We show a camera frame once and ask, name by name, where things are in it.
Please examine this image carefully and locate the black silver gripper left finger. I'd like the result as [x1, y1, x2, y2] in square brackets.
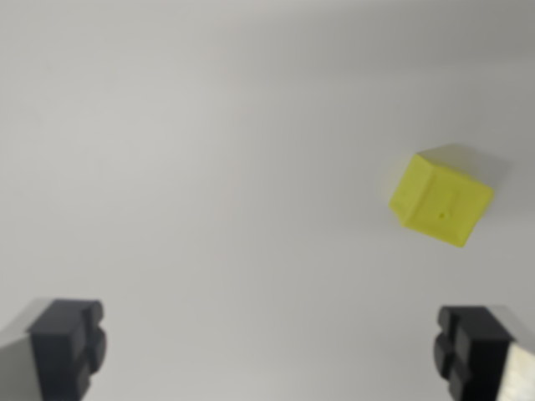
[0, 297, 107, 401]

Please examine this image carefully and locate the black silver gripper right finger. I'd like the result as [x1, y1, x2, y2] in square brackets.
[433, 305, 535, 401]

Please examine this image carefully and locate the yellow cube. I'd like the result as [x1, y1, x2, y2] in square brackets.
[388, 153, 496, 250]

